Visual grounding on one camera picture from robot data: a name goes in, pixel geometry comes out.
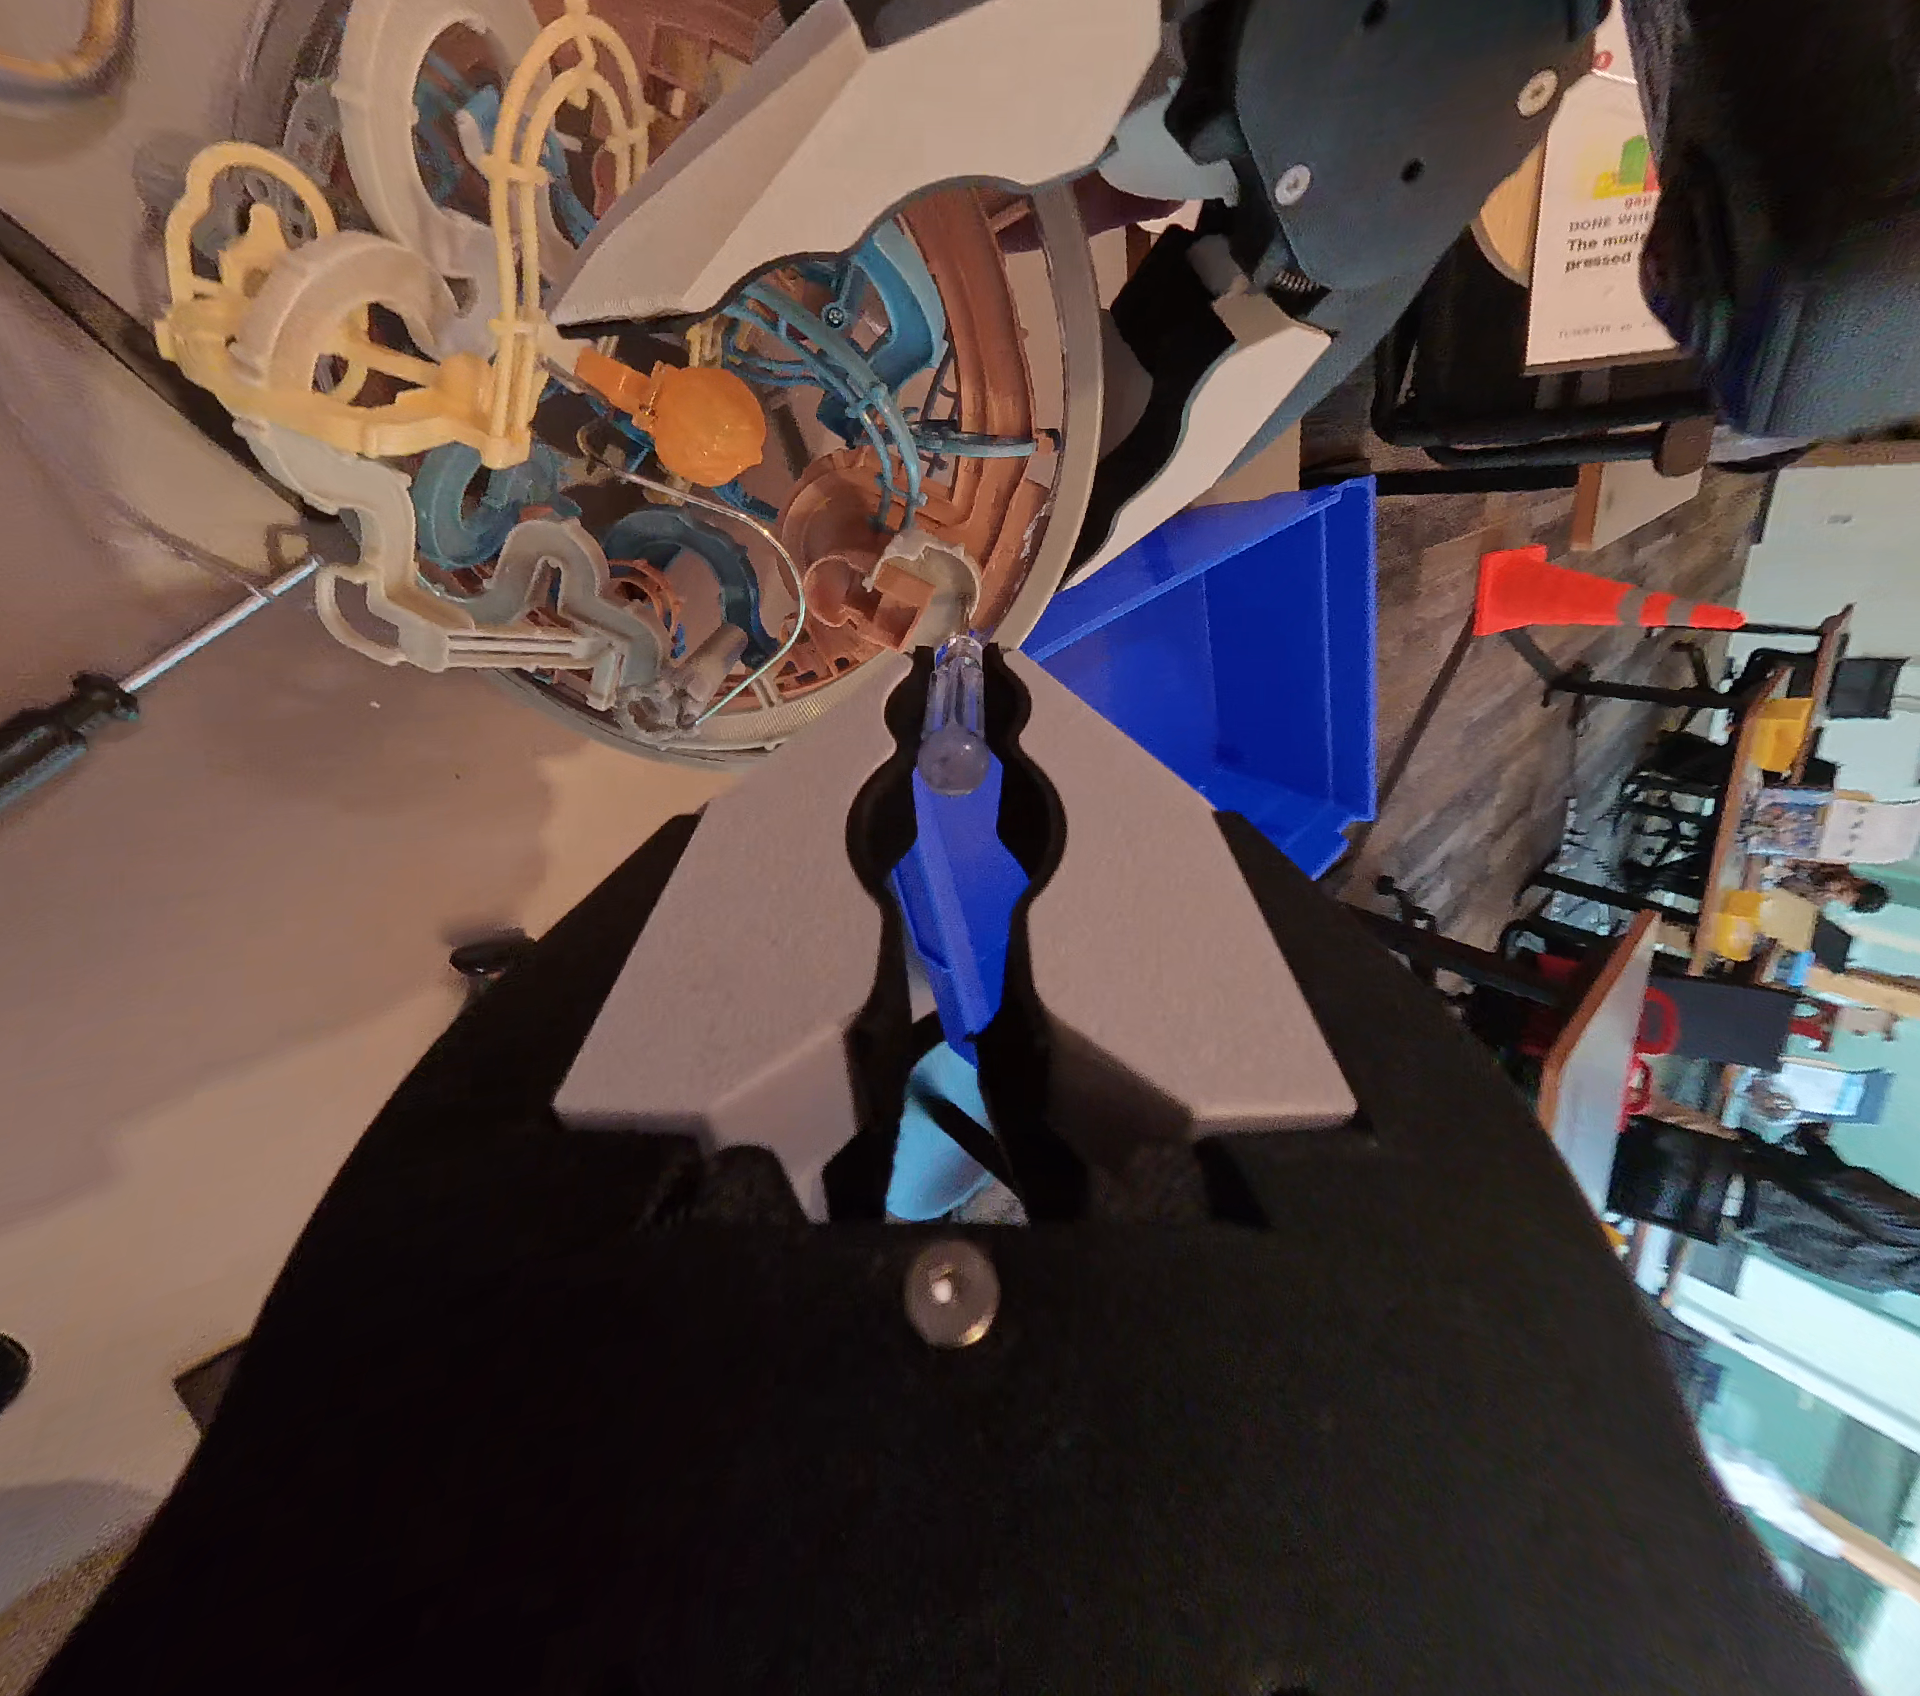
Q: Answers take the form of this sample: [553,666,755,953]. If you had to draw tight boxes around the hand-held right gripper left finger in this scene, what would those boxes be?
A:
[549,652,925,1222]

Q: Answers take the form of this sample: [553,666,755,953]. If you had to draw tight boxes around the marble maze ball toy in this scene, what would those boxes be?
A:
[151,0,1112,769]

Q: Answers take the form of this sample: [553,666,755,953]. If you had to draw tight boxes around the instruction sheet board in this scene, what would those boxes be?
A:
[1476,0,1686,375]

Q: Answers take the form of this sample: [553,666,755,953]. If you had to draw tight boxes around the clear-handled screwdriver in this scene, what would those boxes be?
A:
[919,628,996,802]

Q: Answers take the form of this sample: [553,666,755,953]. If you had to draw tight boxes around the wooden-edged table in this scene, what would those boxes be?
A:
[1686,608,1862,979]

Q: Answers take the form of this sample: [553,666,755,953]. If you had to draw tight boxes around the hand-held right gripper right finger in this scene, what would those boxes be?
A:
[973,652,1362,1222]

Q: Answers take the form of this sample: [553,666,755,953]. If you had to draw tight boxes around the black tweezers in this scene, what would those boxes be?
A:
[0,208,325,529]

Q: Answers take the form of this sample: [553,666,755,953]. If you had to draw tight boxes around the blue storage bin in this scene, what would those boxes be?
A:
[884,478,1380,1039]

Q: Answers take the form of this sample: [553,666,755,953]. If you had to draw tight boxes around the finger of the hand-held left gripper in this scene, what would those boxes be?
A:
[1069,227,1339,593]
[544,0,1172,335]

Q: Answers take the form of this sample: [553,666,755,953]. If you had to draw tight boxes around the orange traffic cone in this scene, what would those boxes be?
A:
[1473,545,1751,643]

